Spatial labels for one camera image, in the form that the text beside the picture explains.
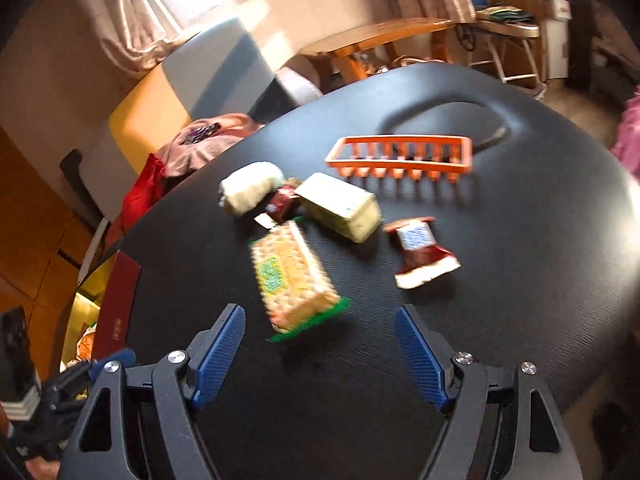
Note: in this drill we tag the red bag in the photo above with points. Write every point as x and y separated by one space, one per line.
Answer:
144 191

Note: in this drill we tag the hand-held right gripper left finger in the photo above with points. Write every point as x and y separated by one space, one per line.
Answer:
220 355

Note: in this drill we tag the green-edged cracker packet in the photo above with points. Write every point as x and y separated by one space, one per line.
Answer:
292 275

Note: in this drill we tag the pale yellow box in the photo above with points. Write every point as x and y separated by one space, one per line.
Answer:
340 206

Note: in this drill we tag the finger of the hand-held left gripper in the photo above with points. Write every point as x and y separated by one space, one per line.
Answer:
47 427
67 380

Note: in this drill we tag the white soft packet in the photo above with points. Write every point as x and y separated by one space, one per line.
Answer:
248 189

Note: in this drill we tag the grey and yellow armchair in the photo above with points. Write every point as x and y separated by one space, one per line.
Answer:
175 95

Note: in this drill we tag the orange plastic basket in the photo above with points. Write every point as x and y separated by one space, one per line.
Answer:
400 157

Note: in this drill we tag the pink fluffy cloth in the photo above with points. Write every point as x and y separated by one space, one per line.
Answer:
629 130

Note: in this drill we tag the red and white snack packet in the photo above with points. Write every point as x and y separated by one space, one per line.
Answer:
419 250

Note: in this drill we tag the dark red flat box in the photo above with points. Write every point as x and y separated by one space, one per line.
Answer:
117 305

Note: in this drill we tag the wooden table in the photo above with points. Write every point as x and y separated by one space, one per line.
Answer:
380 35

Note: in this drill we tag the small dark red packet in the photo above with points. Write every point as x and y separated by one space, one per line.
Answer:
280 205

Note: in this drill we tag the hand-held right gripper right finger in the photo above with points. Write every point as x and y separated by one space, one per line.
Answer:
422 360

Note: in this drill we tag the white cabinet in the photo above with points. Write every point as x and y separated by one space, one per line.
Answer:
557 40

